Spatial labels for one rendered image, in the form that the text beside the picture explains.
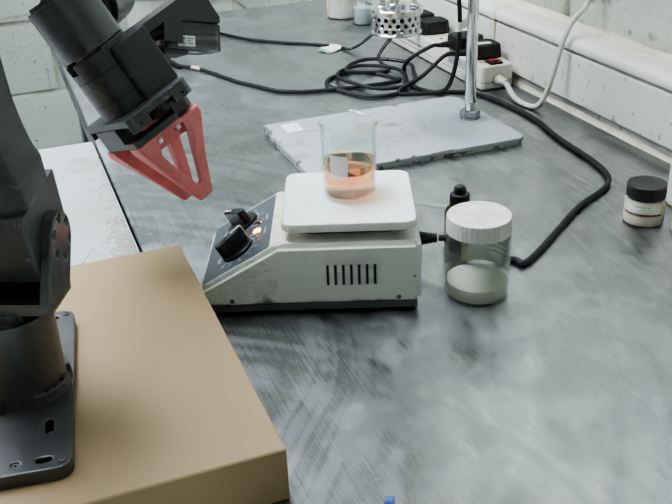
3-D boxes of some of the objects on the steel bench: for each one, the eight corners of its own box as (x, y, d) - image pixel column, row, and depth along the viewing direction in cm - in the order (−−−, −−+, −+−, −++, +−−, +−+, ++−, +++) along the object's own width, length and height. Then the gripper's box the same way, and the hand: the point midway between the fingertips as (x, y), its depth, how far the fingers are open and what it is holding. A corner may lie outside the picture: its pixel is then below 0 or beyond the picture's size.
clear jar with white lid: (497, 313, 83) (501, 233, 79) (434, 300, 85) (435, 221, 81) (517, 283, 87) (521, 206, 84) (457, 271, 90) (459, 196, 86)
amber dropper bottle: (449, 255, 93) (451, 191, 90) (439, 242, 95) (440, 180, 92) (477, 251, 93) (480, 187, 90) (466, 238, 96) (468, 176, 93)
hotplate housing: (200, 318, 84) (191, 239, 80) (217, 252, 95) (209, 180, 92) (445, 310, 83) (447, 231, 80) (432, 245, 95) (433, 173, 91)
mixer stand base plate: (309, 182, 111) (309, 174, 110) (261, 131, 127) (261, 124, 127) (526, 143, 120) (527, 135, 119) (455, 100, 137) (455, 93, 136)
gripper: (43, 77, 79) (148, 218, 85) (81, 63, 71) (195, 220, 77) (103, 34, 82) (201, 174, 88) (147, 16, 74) (252, 171, 80)
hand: (193, 188), depth 82 cm, fingers open, 3 cm apart
